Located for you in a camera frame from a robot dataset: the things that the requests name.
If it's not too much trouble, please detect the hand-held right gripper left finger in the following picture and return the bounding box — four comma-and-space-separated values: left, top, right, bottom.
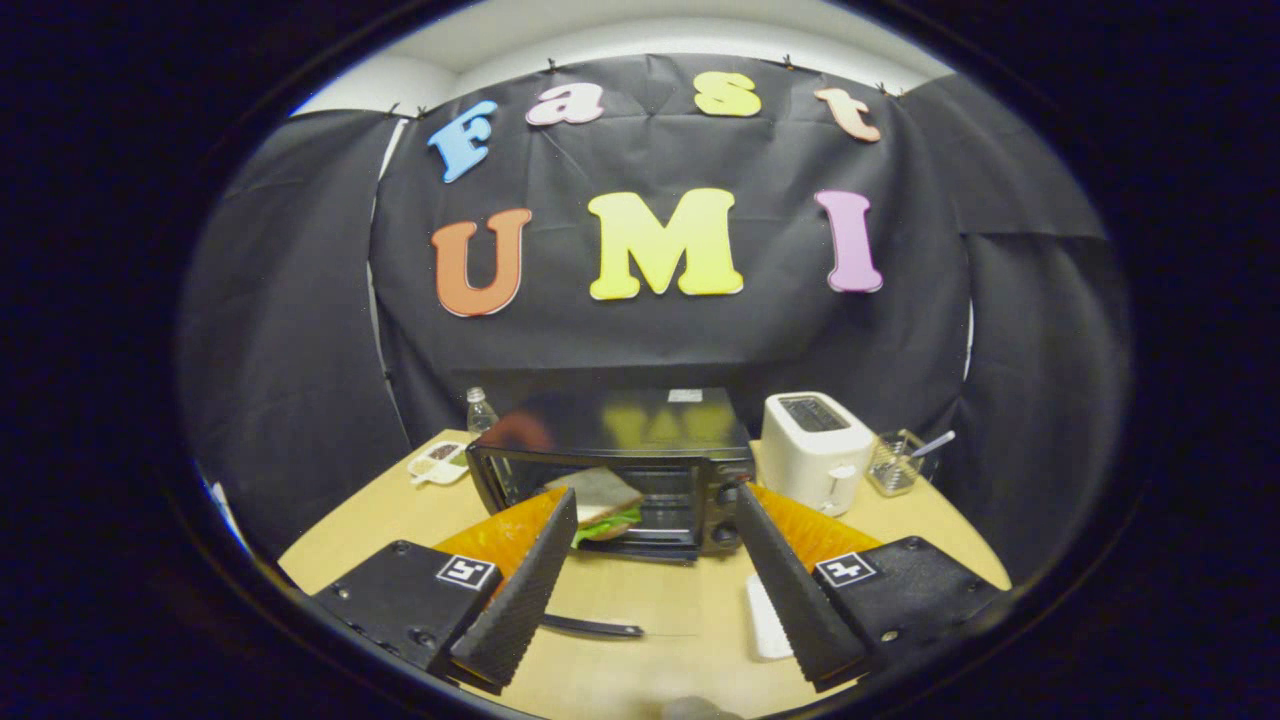
310, 487, 579, 696

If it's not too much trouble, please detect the black electric oven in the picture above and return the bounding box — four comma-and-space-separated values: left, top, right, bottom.
465, 385, 758, 641

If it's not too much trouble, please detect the white rectangular plate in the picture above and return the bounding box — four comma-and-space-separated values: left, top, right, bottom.
745, 573, 797, 663

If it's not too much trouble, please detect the sandwich with lettuce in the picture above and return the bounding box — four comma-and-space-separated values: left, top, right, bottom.
545, 467, 646, 549

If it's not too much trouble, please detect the white snack tray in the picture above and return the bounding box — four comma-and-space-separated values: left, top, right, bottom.
408, 441, 471, 488

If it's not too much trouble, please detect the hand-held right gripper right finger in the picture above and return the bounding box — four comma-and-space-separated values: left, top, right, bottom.
735, 484, 1011, 694

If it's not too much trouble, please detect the white toaster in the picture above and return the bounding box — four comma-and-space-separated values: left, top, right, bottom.
760, 391, 876, 518

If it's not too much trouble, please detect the clear glass cup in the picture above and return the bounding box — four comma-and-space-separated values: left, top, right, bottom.
866, 430, 926, 498

